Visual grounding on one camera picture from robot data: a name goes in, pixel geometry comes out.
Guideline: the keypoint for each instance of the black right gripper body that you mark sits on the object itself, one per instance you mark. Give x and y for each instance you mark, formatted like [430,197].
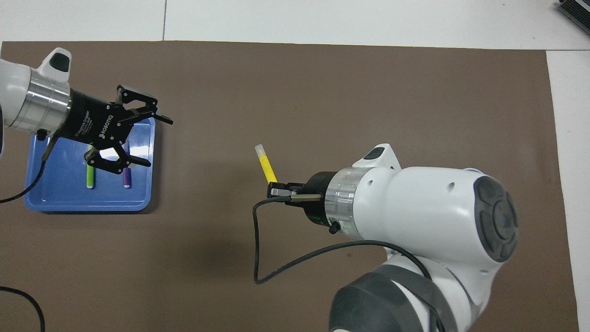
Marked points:
[318,198]

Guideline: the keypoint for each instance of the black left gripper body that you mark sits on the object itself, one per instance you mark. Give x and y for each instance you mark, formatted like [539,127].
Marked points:
[97,124]

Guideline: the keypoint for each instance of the purple marker pen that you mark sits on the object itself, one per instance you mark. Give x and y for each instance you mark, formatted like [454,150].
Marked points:
[126,177]

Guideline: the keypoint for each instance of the green marker pen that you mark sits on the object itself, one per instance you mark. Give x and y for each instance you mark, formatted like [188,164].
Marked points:
[90,177]

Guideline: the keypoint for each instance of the yellow marker pen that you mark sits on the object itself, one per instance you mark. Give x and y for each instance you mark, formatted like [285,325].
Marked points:
[266,166]

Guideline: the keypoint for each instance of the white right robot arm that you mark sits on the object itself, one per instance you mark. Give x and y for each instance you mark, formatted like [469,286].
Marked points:
[415,212]

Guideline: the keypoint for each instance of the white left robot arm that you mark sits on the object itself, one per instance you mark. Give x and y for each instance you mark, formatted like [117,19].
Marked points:
[27,97]

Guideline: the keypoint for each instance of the blue plastic tray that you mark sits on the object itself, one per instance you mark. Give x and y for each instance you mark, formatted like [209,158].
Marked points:
[60,193]

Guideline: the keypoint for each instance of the brown table mat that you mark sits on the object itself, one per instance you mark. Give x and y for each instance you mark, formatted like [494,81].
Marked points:
[295,92]

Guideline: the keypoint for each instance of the grey ribbed metal object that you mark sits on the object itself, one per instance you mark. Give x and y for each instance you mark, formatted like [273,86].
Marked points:
[576,11]

